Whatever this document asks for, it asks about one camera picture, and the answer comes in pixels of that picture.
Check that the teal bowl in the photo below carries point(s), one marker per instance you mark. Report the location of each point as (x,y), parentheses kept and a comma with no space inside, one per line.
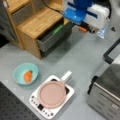
(20,70)

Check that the silver toaster oven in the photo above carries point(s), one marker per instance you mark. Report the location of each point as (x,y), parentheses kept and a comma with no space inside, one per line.
(104,93)

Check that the wooden drawer cabinet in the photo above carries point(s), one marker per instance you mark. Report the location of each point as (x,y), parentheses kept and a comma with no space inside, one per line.
(26,20)

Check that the white induction cooker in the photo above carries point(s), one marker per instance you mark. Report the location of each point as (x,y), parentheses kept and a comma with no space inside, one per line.
(45,112)

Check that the orange item on table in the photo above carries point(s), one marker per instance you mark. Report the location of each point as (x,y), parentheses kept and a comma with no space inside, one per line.
(82,29)

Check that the pink pan with lid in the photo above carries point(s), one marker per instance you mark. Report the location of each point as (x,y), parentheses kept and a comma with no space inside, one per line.
(53,93)

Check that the orange carrot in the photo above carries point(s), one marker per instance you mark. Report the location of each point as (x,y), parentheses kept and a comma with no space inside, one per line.
(28,76)

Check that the green item in drawer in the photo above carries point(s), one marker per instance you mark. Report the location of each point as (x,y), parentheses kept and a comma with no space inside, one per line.
(57,29)

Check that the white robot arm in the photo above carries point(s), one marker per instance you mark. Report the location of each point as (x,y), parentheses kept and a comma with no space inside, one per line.
(102,16)

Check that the oven glass door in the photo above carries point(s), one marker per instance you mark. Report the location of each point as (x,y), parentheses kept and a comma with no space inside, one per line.
(107,56)

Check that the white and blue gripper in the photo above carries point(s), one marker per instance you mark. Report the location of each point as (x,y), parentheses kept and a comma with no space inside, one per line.
(77,10)

